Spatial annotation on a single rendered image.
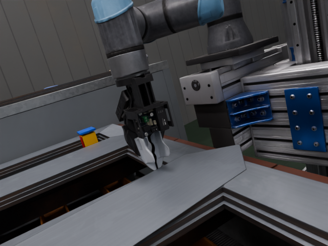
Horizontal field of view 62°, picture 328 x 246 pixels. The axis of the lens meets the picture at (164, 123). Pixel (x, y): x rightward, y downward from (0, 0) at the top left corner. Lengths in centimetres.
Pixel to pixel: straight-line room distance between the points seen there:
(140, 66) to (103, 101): 79
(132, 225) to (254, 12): 562
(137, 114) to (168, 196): 16
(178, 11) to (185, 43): 378
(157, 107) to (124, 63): 10
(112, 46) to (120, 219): 30
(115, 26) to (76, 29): 296
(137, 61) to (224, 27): 46
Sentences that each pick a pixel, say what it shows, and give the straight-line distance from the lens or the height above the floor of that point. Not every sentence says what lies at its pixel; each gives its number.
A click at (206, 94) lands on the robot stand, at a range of 82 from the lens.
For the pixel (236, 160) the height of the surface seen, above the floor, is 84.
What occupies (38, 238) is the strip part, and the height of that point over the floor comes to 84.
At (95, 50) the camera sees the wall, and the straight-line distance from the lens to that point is 350.
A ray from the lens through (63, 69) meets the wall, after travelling 332.
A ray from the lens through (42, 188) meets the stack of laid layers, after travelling 82.
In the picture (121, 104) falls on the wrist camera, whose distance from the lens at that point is 59.
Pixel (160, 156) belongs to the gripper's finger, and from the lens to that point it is 60.
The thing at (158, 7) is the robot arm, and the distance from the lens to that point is 59.
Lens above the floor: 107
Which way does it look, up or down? 13 degrees down
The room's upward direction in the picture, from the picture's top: 16 degrees counter-clockwise
